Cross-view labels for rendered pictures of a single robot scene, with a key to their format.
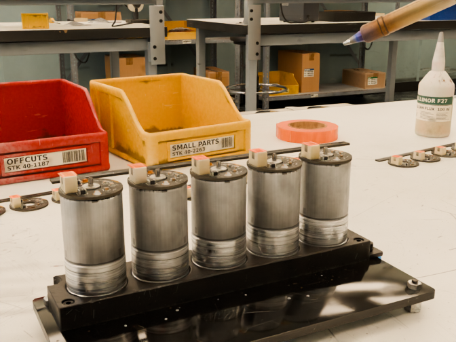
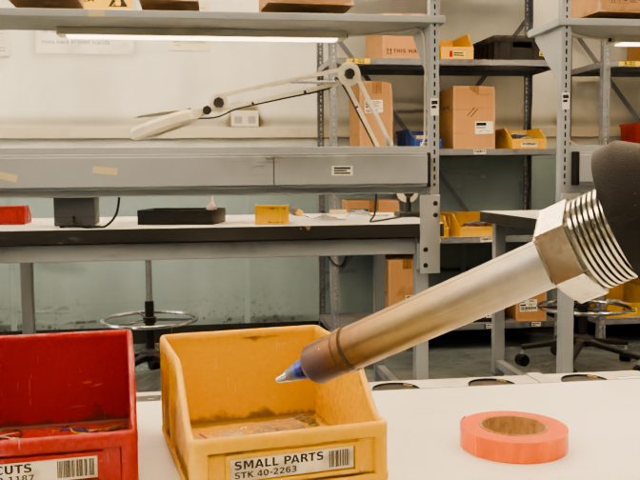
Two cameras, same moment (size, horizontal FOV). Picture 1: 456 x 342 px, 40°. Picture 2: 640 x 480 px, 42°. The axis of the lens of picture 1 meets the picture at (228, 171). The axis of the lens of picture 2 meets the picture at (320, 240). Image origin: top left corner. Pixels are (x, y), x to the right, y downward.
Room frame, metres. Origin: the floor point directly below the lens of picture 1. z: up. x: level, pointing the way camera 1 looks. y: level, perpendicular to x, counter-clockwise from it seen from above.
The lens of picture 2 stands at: (0.13, -0.10, 0.90)
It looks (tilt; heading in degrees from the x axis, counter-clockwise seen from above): 5 degrees down; 17
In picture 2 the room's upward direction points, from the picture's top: 1 degrees counter-clockwise
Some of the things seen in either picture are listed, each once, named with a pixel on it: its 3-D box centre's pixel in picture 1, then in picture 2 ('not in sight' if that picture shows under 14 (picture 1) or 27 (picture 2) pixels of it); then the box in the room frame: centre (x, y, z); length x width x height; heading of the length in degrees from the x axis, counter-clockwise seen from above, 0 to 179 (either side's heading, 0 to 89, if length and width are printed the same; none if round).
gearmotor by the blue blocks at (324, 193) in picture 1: (323, 204); not in sight; (0.29, -0.05, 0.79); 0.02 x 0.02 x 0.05
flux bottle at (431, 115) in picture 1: (436, 83); not in sight; (0.61, -0.20, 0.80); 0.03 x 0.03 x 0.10
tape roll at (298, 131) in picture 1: (307, 131); (512, 435); (0.60, -0.08, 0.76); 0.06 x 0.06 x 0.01
